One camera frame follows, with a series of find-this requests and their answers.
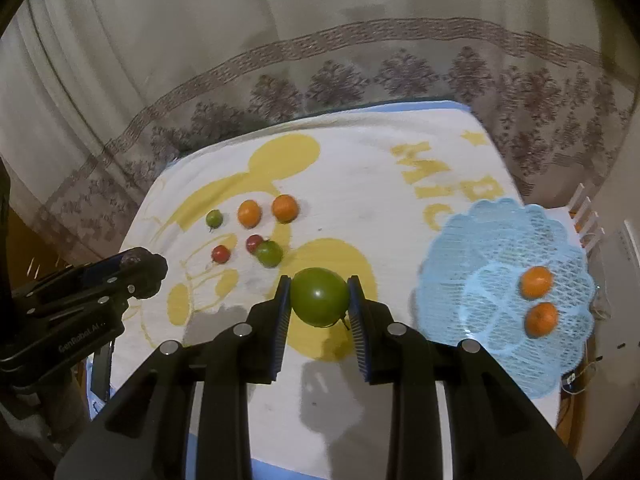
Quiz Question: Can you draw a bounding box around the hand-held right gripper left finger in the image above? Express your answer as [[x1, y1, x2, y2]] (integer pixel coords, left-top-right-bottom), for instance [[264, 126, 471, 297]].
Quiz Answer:
[[52, 275, 293, 480]]

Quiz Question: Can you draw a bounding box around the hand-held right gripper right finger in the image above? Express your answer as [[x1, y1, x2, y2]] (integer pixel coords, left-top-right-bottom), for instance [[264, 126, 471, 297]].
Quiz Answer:
[[347, 275, 583, 480]]

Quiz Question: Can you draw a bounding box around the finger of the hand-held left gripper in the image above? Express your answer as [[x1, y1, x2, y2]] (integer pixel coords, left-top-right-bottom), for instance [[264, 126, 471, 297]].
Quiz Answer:
[[12, 247, 169, 302], [20, 280, 146, 332]]

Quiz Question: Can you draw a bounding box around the large green tomato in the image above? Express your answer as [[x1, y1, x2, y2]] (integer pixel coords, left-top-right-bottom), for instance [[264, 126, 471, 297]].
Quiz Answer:
[[290, 267, 351, 328]]

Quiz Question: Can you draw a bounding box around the beige patterned curtain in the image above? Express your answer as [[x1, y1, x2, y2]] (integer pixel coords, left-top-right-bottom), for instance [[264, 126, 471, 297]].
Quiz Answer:
[[0, 0, 640, 281]]

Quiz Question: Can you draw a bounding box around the white yellow printed towel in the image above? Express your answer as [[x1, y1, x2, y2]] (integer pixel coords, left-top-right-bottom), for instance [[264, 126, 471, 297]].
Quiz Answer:
[[87, 102, 561, 480]]

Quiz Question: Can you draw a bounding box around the smooth orange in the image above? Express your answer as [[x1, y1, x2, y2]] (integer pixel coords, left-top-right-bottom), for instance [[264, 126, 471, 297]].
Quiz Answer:
[[237, 200, 262, 227]]

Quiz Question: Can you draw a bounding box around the thin white cable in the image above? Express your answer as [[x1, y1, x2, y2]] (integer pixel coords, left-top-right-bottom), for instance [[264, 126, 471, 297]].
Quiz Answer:
[[562, 355, 603, 396]]

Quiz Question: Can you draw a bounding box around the white flat device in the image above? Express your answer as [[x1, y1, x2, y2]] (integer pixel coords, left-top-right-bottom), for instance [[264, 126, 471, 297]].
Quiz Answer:
[[607, 220, 640, 303]]

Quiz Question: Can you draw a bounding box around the white slatted rack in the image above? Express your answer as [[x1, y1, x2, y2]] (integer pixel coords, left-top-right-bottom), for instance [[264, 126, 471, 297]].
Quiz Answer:
[[570, 183, 606, 256]]

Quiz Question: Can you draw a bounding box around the light blue plastic basket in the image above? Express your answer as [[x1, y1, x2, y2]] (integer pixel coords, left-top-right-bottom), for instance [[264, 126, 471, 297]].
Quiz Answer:
[[415, 198, 597, 401]]

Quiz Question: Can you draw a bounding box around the medium green tomato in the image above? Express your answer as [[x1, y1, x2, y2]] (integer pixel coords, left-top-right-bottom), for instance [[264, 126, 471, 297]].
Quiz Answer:
[[256, 240, 284, 268]]

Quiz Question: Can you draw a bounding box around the mandarin orange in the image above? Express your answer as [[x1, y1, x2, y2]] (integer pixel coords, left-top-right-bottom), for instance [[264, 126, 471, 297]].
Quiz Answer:
[[520, 266, 553, 300], [525, 302, 559, 338], [271, 194, 300, 224]]

